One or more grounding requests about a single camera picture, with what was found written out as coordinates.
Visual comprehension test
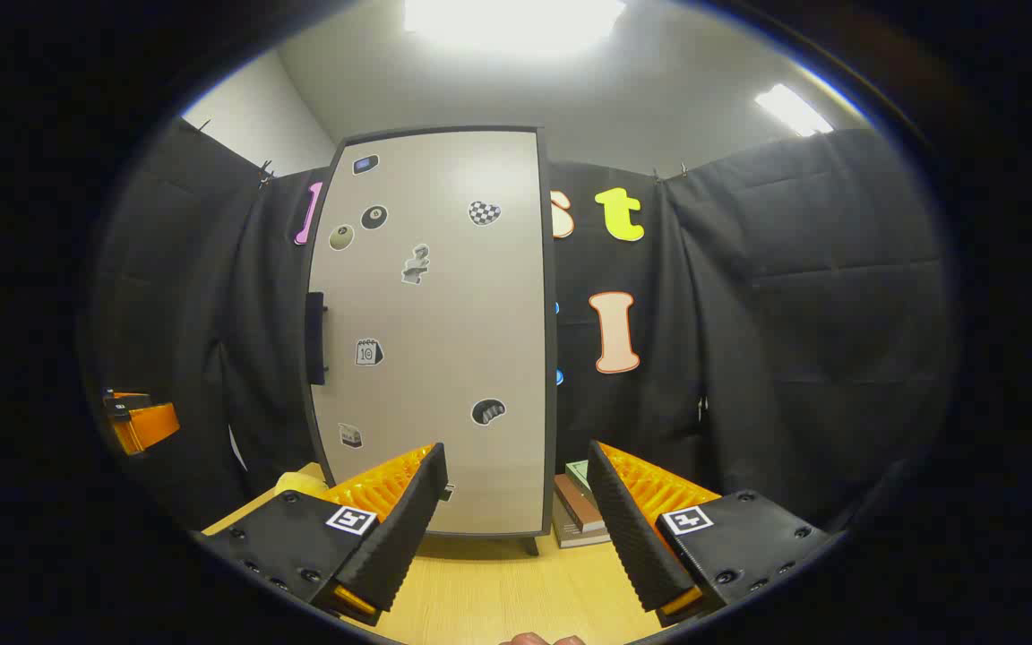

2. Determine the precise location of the dark grey cabinet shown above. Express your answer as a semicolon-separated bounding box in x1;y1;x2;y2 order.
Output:
536;130;562;556

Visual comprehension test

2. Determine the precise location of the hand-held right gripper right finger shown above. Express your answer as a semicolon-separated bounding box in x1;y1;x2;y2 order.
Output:
586;440;830;628

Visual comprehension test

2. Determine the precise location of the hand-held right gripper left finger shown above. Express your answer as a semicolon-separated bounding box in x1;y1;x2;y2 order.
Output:
198;442;450;628

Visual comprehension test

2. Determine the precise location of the large ceiling light panel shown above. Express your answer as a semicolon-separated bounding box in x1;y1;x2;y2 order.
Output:
404;0;626;46

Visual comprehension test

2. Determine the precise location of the grey cabinet door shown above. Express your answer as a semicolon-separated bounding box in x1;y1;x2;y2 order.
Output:
305;128;557;538

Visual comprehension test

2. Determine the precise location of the black door handle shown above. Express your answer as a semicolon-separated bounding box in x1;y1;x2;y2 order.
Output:
305;291;329;386

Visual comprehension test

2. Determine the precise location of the yellow plush ball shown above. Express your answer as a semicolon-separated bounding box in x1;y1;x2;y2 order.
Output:
274;472;329;498

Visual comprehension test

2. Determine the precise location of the brown book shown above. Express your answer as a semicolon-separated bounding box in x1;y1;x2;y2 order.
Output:
555;473;606;534

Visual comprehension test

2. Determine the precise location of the narrow ceiling light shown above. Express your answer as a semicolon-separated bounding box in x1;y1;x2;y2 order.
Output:
755;83;835;137

